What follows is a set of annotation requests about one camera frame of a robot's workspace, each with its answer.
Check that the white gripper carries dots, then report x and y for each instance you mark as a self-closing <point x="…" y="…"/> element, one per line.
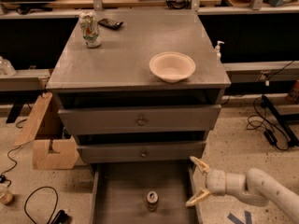
<point x="216" y="182"/>

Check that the orange soda can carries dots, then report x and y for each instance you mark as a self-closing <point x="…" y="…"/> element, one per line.
<point x="152" y="200"/>

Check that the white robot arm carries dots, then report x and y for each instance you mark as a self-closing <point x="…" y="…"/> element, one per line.
<point x="255" y="187"/>

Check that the grey middle drawer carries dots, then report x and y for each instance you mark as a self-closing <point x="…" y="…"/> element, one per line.
<point x="156" y="151"/>

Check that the grey open bottom drawer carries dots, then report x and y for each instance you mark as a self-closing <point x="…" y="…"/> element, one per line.
<point x="120" y="190"/>

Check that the grey drawer cabinet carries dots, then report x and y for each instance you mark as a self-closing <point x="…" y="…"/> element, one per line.
<point x="117" y="73"/>

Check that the grey top drawer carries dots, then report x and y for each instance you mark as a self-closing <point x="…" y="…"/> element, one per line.
<point x="146" y="119"/>

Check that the green white soda can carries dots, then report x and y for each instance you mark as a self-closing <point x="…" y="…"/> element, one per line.
<point x="90" y="30"/>

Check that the white paper bowl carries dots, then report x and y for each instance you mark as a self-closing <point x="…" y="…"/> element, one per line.
<point x="172" y="67"/>

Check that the orange bottle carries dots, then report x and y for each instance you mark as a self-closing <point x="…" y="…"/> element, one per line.
<point x="293" y="94"/>

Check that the white pump bottle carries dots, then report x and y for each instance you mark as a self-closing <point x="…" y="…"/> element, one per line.
<point x="218" y="49"/>

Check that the wooden board stand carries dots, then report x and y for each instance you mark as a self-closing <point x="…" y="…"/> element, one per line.
<point x="44" y="129"/>

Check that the black calculator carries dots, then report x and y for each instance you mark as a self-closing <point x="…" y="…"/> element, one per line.
<point x="110" y="24"/>

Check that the clear plastic cup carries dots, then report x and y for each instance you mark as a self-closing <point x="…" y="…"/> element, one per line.
<point x="6" y="197"/>

